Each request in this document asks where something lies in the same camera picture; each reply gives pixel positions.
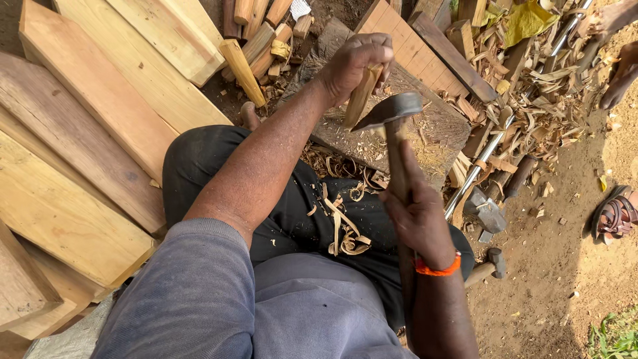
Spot person's grey shirt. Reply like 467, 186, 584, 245
90, 218, 419, 359

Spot white paper scrap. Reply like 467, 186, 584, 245
290, 0, 312, 22

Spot light carved wood piece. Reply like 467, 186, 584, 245
342, 64, 385, 130

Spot pile of short wood billets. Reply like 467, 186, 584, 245
219, 0, 316, 108

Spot green grass patch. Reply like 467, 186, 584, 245
587, 305, 638, 359

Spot dark brown wooden plank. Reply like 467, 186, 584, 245
408, 12, 499, 104

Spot curled shavings on lap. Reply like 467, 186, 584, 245
305, 180, 373, 257

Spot adze with wooden handle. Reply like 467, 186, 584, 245
351, 92, 424, 350

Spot small hammer with wooden handle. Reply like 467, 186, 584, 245
464, 247, 507, 289

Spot stack of wooden planks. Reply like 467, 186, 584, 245
0, 0, 233, 341

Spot grooved light wooden board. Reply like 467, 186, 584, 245
354, 0, 470, 99

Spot long shiny metal pipe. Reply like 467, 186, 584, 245
443, 0, 595, 220

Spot worn wooden chopping block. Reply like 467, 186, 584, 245
275, 17, 472, 191

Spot person's right hand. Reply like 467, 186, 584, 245
379, 141, 459, 271

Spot person's left hand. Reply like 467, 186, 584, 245
318, 32, 395, 108

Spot rounded pale wood billet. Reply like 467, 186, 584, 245
219, 38, 268, 108

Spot dark round tool handle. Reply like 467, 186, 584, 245
502, 155, 537, 201

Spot orange wristband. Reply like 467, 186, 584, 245
412, 250, 463, 278

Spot heap of wood shavings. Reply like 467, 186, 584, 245
446, 0, 621, 200

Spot person's black trousers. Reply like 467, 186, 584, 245
162, 125, 475, 334

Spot yellow plastic bag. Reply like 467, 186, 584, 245
502, 0, 560, 49

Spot grey steel axe head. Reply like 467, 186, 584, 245
463, 186, 508, 244

